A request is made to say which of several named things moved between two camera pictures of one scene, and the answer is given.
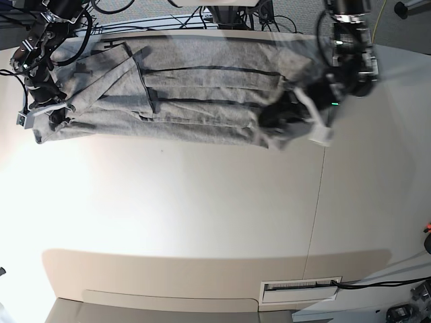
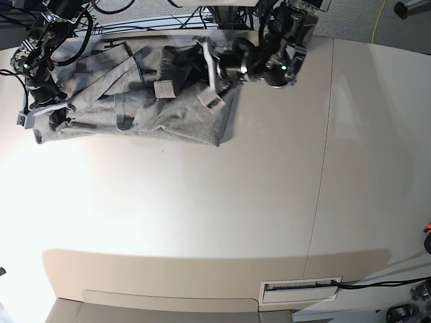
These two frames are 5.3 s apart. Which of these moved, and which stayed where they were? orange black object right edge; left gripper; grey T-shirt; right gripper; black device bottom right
Moved: right gripper; grey T-shirt
Stayed: orange black object right edge; black device bottom right; left gripper
